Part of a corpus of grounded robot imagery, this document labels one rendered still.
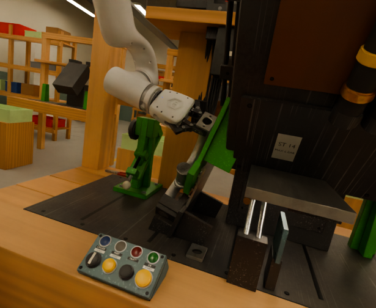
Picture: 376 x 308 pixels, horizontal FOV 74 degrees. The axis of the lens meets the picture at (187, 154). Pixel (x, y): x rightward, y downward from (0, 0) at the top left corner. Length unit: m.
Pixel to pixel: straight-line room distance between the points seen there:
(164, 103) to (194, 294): 0.46
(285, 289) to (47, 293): 0.48
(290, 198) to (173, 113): 0.39
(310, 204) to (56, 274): 0.47
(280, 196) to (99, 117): 0.91
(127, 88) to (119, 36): 0.13
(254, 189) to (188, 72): 0.67
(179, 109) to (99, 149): 0.59
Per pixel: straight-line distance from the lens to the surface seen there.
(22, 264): 0.63
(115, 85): 0.76
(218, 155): 0.60
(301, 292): 0.64
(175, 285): 0.54
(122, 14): 0.70
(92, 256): 0.53
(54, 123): 5.95
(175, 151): 1.02
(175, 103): 0.70
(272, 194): 0.42
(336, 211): 0.44
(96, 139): 1.19
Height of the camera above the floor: 1.24
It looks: 11 degrees down
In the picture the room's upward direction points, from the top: 10 degrees clockwise
